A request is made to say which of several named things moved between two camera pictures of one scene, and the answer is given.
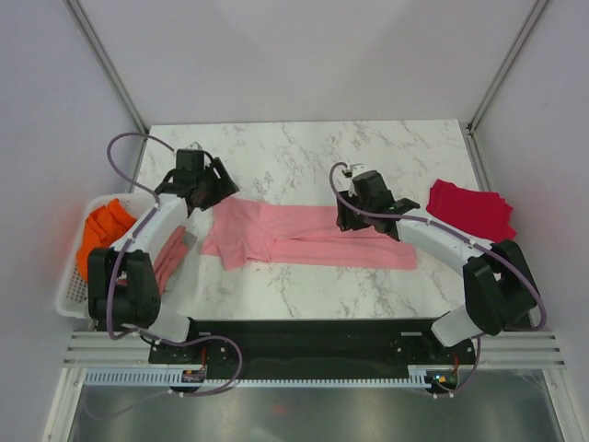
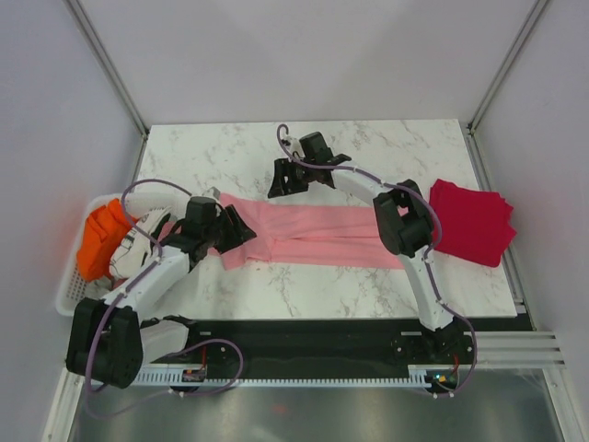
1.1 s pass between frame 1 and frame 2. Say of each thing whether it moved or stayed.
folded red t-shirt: stayed
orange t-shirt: stayed
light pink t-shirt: stayed
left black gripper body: moved
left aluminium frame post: stayed
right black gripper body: moved
